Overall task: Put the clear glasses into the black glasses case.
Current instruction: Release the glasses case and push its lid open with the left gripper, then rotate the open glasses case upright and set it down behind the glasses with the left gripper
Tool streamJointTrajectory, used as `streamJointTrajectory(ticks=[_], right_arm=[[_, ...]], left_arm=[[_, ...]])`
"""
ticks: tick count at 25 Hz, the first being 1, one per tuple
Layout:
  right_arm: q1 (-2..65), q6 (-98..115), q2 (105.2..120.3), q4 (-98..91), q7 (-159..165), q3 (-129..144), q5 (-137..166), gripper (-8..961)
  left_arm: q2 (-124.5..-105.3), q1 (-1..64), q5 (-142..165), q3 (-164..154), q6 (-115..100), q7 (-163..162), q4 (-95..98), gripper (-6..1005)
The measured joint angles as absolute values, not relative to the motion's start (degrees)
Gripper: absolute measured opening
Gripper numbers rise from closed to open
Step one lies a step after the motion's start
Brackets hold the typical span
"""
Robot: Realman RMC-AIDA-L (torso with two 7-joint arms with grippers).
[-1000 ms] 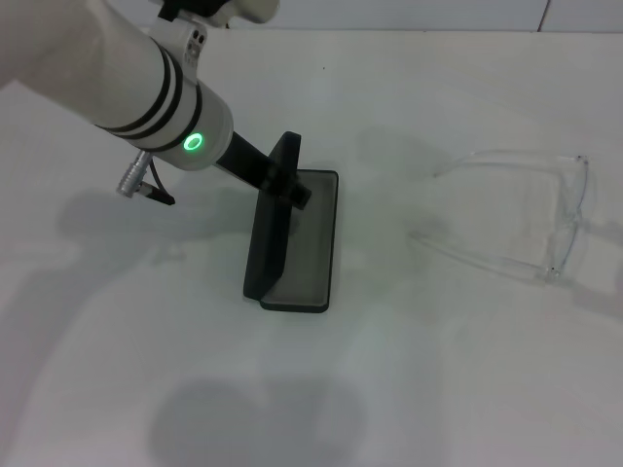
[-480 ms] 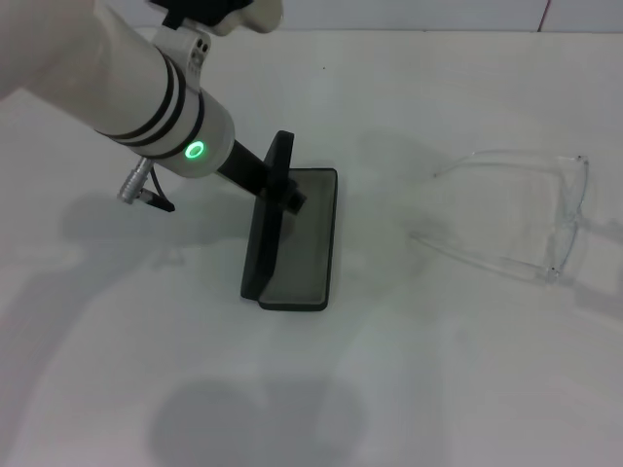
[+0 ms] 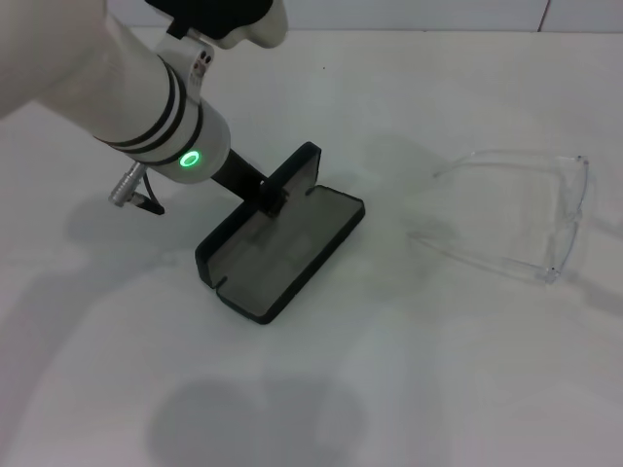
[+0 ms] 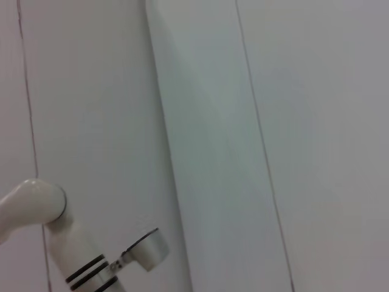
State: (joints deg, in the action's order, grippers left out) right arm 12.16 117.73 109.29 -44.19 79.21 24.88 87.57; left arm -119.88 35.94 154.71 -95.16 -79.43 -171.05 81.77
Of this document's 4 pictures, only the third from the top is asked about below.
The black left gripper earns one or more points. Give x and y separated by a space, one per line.
238 180

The black glasses case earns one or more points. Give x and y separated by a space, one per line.
272 272

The clear white glasses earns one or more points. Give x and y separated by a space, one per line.
579 194

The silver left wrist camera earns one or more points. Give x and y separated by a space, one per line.
253 29

